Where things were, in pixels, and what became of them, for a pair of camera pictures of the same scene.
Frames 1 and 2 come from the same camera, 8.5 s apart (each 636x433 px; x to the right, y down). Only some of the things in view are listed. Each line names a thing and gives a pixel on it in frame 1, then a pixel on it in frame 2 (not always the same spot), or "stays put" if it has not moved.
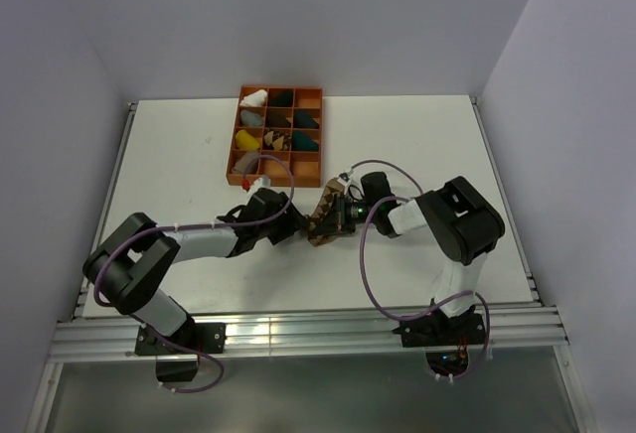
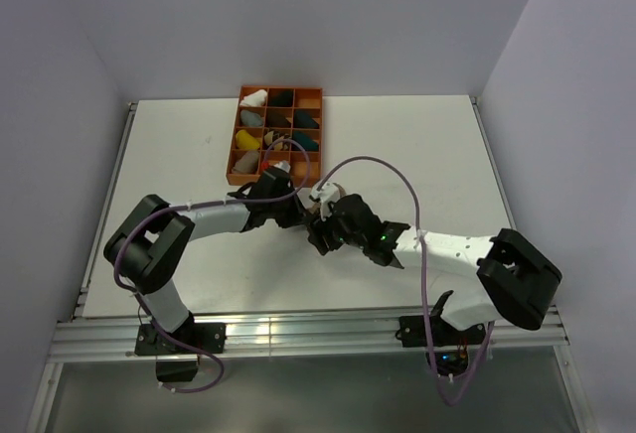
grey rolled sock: x=250 y=118 stays put
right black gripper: x=331 y=222 → x=318 y=228
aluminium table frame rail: x=539 y=326 stays put
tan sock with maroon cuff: x=242 y=161 stays put
